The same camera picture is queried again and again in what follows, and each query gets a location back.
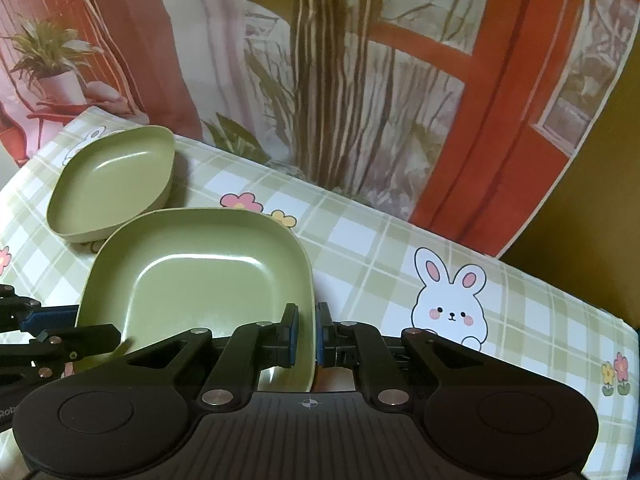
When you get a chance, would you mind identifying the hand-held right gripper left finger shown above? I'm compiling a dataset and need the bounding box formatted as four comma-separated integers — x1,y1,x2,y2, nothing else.
120,303,302,411

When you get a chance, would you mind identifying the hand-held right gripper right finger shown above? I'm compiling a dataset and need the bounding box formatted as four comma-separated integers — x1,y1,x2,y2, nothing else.
316,302,493,410

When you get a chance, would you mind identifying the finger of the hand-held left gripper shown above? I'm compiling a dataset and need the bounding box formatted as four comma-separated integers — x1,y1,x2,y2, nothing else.
0,284,82,335
0,324,133,382

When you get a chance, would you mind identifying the green square plate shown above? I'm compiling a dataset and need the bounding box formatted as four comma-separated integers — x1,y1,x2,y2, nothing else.
74,207,317,394

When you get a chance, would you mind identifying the green square bowl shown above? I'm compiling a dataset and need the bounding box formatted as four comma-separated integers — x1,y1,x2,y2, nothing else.
46,126,177,242

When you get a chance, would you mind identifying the checked bunny print tablecloth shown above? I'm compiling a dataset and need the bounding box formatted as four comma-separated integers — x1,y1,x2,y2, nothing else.
0,107,640,480

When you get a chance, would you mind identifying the printed room scene backdrop cloth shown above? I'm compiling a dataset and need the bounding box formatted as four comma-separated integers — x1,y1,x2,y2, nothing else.
0,0,627,261

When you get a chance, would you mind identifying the wooden panel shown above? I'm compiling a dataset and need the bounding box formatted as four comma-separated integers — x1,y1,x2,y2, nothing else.
500,5,640,334

